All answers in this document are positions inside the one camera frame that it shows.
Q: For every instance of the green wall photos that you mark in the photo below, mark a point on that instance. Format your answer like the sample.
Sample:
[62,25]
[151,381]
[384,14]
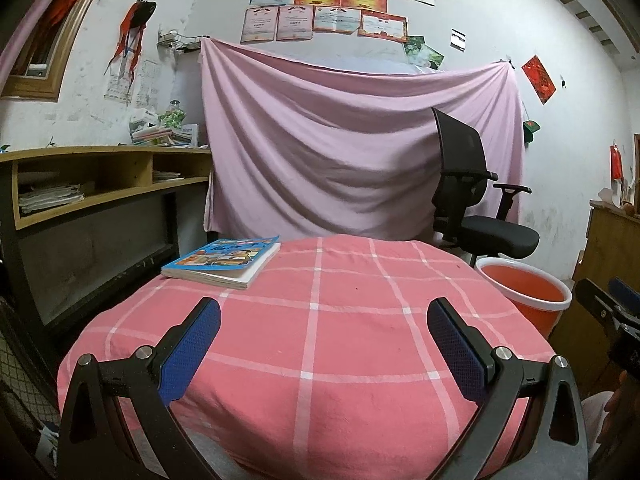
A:
[425,54]

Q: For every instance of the wooden cabinet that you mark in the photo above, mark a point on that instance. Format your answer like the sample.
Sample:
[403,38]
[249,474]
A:
[610,245]

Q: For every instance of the person's right hand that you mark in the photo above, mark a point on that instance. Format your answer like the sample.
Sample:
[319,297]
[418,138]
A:
[620,410]

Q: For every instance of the red cloth in window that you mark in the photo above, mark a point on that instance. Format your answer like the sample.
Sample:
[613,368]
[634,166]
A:
[65,0]

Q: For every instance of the pile of papers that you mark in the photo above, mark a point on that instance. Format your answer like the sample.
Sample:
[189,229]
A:
[50,200]

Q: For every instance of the small brown pot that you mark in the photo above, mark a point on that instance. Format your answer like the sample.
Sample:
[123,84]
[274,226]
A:
[626,207]

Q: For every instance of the red paper wall poster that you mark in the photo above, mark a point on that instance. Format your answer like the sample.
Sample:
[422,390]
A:
[539,80]

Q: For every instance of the black office chair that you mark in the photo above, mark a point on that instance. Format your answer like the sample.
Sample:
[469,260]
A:
[495,235]

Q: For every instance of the wooden window frame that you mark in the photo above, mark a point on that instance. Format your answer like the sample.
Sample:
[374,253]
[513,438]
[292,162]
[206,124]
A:
[35,87]

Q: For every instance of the green hat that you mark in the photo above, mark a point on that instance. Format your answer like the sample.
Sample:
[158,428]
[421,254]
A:
[531,129]

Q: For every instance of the pink hanging sheet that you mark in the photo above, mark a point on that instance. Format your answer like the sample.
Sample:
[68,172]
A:
[325,145]

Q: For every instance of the thin paper stack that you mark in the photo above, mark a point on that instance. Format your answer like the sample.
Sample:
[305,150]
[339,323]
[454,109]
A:
[167,176]

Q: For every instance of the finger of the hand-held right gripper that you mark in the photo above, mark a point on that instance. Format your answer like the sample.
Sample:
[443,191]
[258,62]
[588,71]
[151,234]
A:
[627,292]
[597,305]

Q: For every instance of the group of wall certificates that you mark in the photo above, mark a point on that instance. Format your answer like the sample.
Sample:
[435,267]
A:
[330,5]

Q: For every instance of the glass candy jar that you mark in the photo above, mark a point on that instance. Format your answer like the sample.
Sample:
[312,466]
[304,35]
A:
[171,117]

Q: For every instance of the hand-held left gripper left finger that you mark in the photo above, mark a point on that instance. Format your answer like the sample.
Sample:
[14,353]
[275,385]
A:
[192,350]

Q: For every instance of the stack of books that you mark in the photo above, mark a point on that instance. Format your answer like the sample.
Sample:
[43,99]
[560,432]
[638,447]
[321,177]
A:
[165,137]

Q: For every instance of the white curved object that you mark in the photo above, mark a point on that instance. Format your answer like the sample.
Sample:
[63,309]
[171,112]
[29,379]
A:
[606,196]

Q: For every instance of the pink curtain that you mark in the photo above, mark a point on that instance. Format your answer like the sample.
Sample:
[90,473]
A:
[20,15]

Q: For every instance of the wooden shelf desk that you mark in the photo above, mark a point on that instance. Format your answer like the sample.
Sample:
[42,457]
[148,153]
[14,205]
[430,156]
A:
[100,157]

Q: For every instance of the pink checked blanket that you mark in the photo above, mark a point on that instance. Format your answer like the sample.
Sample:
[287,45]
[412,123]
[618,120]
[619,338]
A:
[325,360]

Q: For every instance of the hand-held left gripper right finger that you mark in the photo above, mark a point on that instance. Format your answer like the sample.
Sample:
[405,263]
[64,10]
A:
[457,355]

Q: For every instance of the small black white picture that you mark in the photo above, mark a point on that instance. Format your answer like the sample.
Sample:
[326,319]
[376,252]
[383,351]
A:
[458,40]

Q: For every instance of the blue picture book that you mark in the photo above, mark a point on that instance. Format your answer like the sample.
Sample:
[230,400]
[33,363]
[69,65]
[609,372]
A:
[225,260]

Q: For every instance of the red plastic bin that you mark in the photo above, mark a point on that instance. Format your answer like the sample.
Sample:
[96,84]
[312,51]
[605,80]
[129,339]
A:
[525,285]

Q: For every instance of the red tassel decoration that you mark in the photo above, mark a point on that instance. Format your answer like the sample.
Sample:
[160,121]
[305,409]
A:
[132,20]

